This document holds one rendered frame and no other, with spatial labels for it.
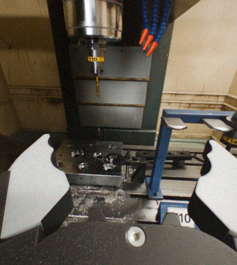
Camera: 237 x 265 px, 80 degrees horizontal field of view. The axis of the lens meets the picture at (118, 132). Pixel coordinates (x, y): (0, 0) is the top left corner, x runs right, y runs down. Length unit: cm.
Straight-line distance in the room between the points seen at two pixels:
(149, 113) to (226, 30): 85
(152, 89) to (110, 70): 30
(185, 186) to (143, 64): 68
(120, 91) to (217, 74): 89
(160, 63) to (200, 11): 57
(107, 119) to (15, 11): 107
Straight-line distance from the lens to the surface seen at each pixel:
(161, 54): 99
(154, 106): 103
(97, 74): 49
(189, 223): 55
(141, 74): 93
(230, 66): 157
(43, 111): 164
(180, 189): 66
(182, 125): 38
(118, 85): 94
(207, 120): 45
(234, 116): 46
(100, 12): 44
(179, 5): 70
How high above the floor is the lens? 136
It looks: 28 degrees down
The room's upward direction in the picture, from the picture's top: 2 degrees clockwise
